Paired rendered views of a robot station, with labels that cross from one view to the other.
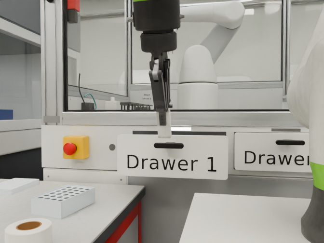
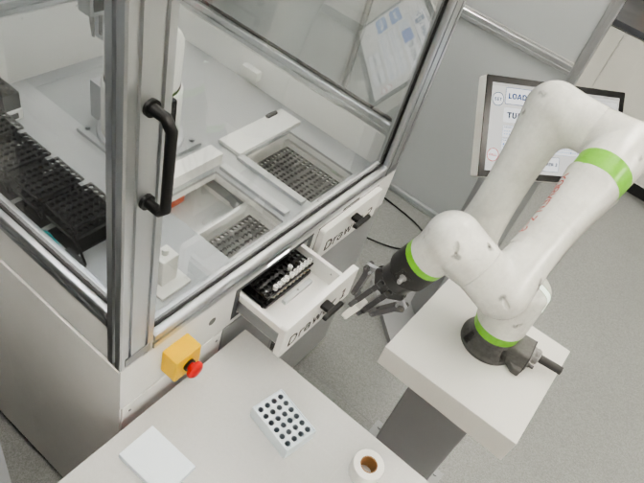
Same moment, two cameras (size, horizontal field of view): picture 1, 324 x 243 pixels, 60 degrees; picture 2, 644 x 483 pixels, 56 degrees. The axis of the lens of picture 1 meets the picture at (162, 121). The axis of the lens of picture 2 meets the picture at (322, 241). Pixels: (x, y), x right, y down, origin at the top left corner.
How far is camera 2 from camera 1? 1.47 m
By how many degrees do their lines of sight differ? 79
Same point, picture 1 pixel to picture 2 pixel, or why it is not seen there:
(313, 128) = (499, 325)
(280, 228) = (464, 357)
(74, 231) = (345, 436)
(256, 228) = (461, 366)
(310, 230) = (484, 358)
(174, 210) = not seen: hidden behind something
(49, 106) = (135, 343)
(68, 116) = (163, 334)
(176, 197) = not seen: hidden behind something
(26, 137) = not seen: outside the picture
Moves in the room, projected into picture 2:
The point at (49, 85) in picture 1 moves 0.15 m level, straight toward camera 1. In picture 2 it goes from (136, 320) to (218, 338)
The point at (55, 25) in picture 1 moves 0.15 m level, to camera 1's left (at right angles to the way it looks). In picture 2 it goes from (150, 237) to (82, 295)
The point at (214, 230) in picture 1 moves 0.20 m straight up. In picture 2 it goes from (457, 384) to (493, 336)
